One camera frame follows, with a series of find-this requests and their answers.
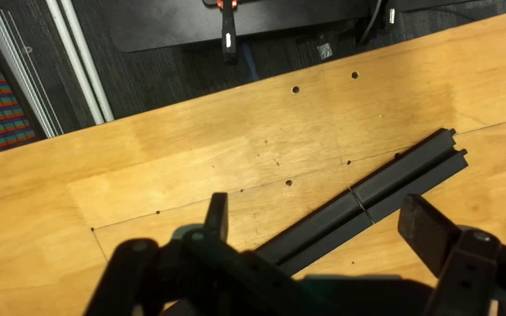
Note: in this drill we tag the medium black track piece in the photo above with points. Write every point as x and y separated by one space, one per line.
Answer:
317 229

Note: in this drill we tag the gray aluminium rail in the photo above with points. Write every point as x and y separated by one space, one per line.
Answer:
22 75

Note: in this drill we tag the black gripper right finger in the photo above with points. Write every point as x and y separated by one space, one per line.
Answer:
464 263

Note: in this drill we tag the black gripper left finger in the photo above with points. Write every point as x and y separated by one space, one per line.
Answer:
206 273

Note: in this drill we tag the white rail bar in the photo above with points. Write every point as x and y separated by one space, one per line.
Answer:
80 63

